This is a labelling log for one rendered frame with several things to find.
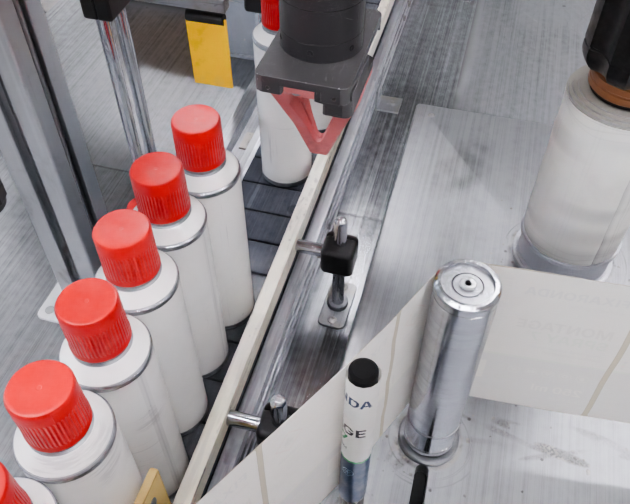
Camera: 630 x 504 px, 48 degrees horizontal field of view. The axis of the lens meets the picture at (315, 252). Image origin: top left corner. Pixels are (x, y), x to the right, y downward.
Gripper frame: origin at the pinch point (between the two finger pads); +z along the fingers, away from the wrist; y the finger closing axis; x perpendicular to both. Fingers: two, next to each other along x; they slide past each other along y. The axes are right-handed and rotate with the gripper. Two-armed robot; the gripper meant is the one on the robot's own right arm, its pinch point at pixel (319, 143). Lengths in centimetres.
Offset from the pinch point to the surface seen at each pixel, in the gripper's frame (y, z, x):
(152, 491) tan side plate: -28.1, 3.8, 2.1
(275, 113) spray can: 8.1, 4.4, 6.4
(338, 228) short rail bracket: -1.8, 7.2, -2.3
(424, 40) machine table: 47, 18, -2
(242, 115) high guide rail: 8.3, 5.4, 9.8
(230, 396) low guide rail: -17.8, 10.1, 1.7
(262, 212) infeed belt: 4.4, 13.8, 6.9
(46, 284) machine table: -6.6, 18.8, 26.0
